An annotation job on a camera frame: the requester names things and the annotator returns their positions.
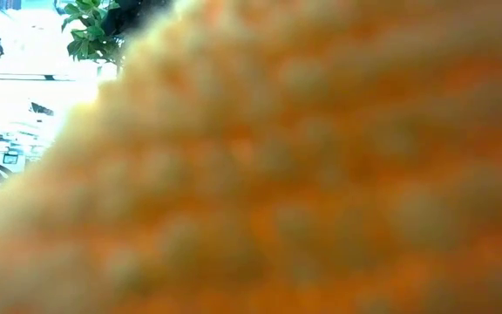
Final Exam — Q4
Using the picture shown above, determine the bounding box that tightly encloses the orange microfiber towel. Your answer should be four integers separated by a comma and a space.
0, 0, 502, 314

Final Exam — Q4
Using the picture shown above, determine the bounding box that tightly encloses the green leafy plant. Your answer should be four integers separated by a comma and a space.
61, 0, 126, 67

